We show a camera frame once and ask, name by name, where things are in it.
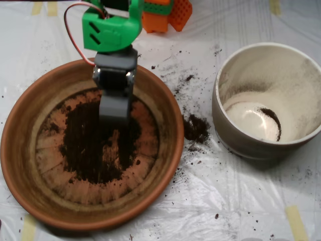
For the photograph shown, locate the dark soil heap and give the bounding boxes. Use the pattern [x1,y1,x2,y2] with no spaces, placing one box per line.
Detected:
[60,100,142,184]

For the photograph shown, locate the orange green robot base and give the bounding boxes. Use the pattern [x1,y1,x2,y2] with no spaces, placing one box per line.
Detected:
[141,0,194,33]

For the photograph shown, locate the spilled soil pile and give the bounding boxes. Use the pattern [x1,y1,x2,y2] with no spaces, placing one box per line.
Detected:
[183,114,211,145]

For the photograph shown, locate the terracotta clay bowl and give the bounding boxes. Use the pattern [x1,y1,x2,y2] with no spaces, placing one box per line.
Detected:
[0,57,186,231]

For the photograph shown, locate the white ceramic pot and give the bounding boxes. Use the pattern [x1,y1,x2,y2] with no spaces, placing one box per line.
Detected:
[212,42,321,161]

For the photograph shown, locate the beige masking tape strip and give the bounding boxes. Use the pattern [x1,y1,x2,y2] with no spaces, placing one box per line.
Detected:
[269,0,281,16]
[31,2,43,16]
[47,2,59,17]
[21,214,38,241]
[285,205,309,241]

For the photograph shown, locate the clear plastic cover sheet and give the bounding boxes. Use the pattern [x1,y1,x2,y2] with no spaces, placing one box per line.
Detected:
[0,1,321,241]

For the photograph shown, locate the red white servo cable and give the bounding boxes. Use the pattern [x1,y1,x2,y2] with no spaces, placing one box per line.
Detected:
[64,3,97,67]

